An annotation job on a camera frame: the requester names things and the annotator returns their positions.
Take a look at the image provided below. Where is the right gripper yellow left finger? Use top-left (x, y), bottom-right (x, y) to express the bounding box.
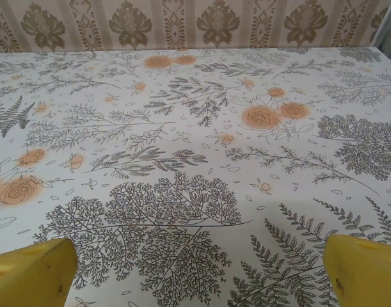
top-left (0, 238), bottom-right (78, 307)

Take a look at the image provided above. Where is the floral patterned tablecloth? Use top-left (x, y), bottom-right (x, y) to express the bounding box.
top-left (0, 47), bottom-right (391, 307)

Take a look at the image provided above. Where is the aluminium frame post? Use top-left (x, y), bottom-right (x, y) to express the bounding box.
top-left (371, 0), bottom-right (391, 70)

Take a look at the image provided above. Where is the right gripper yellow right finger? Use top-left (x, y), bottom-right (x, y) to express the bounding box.
top-left (323, 234), bottom-right (391, 307)

